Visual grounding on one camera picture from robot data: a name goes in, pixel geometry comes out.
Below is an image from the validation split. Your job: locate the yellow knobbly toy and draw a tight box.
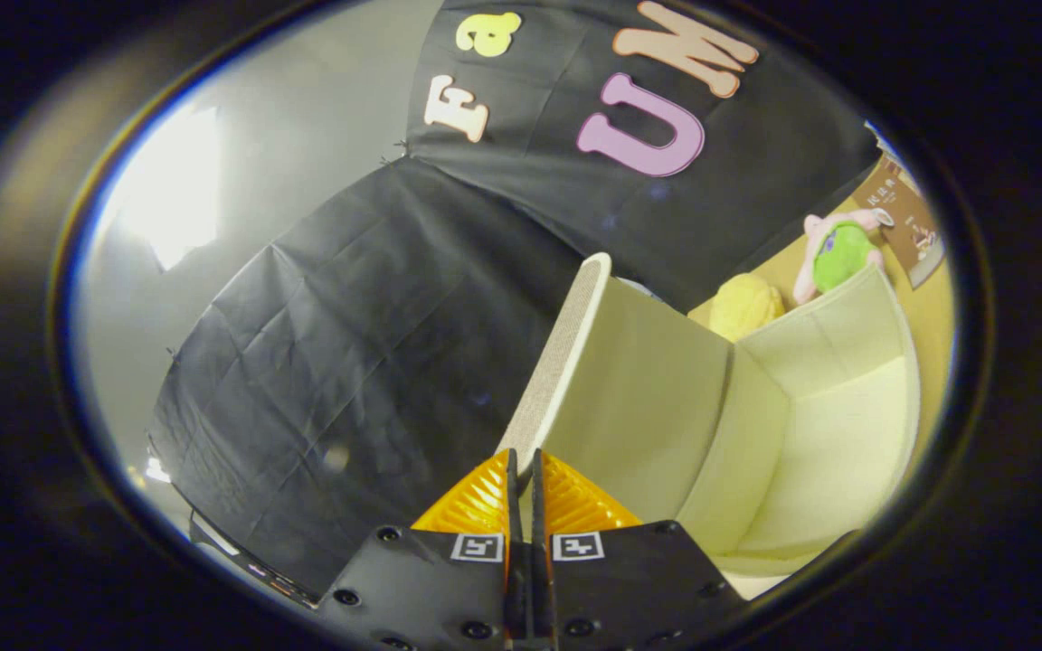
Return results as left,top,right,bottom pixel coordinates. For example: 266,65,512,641
709,273,786,343

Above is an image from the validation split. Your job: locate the brown cover book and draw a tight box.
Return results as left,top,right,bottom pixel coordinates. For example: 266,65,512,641
851,158,945,290

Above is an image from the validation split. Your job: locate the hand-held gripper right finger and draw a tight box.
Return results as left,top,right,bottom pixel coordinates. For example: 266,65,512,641
530,448,748,651

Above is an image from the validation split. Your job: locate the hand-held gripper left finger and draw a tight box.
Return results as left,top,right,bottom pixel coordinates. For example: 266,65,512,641
315,448,526,651

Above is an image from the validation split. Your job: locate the green and pink plush toy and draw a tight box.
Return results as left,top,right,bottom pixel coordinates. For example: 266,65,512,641
792,210,889,307

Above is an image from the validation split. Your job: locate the beige fabric storage box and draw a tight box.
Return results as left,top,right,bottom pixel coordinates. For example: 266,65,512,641
496,253,922,602

